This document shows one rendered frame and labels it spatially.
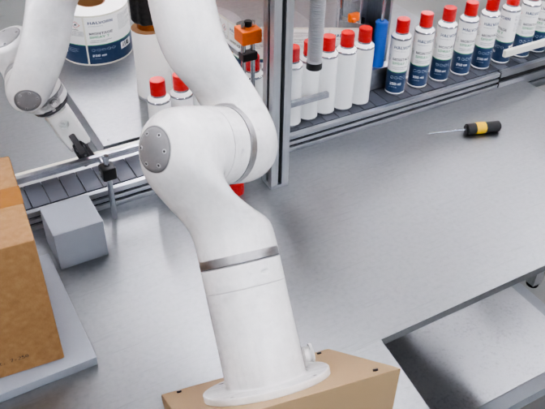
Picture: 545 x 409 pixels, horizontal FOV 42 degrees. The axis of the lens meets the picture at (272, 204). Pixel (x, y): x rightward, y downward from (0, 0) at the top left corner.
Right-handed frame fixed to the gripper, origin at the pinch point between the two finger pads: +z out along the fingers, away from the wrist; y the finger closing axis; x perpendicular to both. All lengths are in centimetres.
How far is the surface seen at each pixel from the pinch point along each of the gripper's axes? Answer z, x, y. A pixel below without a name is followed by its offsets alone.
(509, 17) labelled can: 33, -114, -2
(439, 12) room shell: 182, -223, 187
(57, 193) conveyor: 3.3, 9.5, -1.7
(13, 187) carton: -23.0, 11.5, -29.3
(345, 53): 13, -64, -2
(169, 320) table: 10.8, 3.4, -42.3
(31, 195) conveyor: 1.5, 14.2, 0.3
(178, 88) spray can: -3.4, -24.3, -2.0
